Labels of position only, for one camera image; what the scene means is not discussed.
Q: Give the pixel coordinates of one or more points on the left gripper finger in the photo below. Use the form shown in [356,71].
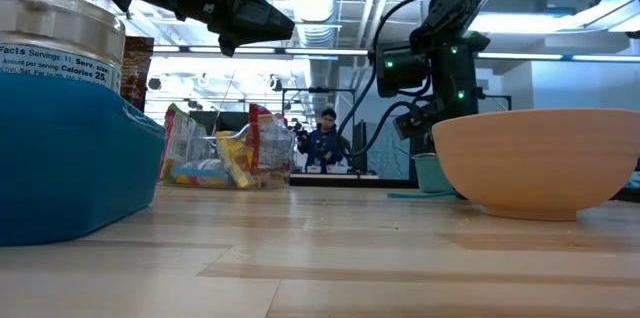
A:
[260,20]

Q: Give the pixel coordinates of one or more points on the small teal plastic bin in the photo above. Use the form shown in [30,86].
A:
[430,173]

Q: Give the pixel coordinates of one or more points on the orange bowl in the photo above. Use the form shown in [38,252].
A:
[540,158]

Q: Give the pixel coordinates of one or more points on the yellow chicken ramen packet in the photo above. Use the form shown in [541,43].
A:
[235,158]

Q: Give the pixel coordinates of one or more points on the grey blue partition panel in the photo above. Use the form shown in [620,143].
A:
[395,158]

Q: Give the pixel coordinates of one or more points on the black standing monitor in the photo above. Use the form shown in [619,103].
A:
[359,148]

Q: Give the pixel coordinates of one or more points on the person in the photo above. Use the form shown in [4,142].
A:
[322,150]

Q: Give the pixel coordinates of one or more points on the clear plastic container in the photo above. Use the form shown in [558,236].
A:
[287,183]

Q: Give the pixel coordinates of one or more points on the dark teal plastic tray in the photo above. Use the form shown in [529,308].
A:
[75,158]

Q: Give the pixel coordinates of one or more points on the black metal rack frame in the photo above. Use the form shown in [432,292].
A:
[495,97]

